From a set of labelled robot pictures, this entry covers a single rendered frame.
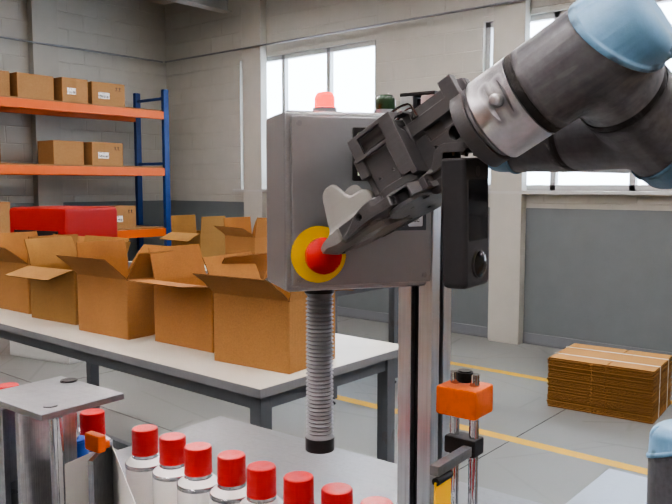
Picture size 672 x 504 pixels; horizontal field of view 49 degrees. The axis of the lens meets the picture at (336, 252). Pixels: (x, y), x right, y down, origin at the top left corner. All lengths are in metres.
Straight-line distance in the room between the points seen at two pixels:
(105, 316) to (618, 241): 4.36
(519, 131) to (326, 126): 0.24
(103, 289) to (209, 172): 6.23
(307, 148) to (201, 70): 8.75
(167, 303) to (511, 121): 2.43
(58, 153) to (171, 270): 5.32
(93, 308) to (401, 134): 2.68
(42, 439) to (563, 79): 0.71
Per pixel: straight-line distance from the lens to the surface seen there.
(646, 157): 0.67
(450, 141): 0.65
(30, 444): 0.96
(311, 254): 0.75
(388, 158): 0.66
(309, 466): 1.56
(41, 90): 8.25
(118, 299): 3.10
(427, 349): 0.84
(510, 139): 0.62
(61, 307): 3.54
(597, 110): 0.62
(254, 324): 2.51
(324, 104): 0.80
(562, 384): 4.92
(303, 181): 0.77
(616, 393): 4.83
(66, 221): 6.07
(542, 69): 0.60
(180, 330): 2.91
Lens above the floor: 1.40
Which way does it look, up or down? 5 degrees down
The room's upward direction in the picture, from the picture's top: straight up
